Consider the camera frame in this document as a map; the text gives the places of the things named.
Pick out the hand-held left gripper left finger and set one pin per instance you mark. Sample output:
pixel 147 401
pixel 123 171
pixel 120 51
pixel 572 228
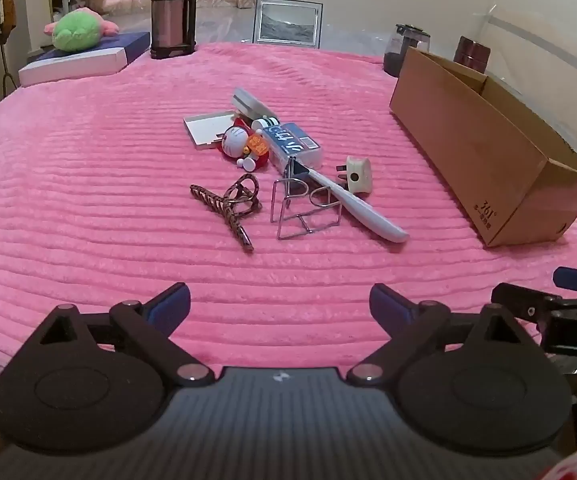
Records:
pixel 171 305

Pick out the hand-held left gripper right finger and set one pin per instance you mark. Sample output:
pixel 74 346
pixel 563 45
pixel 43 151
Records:
pixel 391 307

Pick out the white remote control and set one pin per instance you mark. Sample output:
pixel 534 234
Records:
pixel 368 215

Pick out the brown hair claw clip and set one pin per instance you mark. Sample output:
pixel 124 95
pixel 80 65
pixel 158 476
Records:
pixel 218 205

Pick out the white power adapter plug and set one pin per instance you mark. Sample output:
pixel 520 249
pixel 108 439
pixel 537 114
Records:
pixel 358 175

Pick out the brown cardboard box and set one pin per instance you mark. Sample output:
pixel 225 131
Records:
pixel 468 160

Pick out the red cartoon cat figurine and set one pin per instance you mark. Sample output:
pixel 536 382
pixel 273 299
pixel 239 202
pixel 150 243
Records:
pixel 236 141

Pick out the clear plastic box blue label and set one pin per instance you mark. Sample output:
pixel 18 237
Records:
pixel 291 142

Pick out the green white tape roll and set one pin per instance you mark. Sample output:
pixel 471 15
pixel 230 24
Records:
pixel 263 123

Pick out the pink ribbed blanket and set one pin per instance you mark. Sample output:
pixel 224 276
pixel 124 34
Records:
pixel 93 160

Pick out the white square tray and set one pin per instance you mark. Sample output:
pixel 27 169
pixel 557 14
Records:
pixel 203 127

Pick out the maroon canister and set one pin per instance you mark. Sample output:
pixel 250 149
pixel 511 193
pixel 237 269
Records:
pixel 472 55

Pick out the dark glass jar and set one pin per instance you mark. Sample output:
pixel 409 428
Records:
pixel 398 52

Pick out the purple and white flat box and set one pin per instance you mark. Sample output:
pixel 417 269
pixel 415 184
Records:
pixel 78 62

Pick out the green and pink plush toy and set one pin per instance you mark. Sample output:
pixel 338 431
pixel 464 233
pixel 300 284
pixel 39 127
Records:
pixel 76 32

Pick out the silver picture frame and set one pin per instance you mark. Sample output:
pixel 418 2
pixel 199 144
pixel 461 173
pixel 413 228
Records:
pixel 288 22

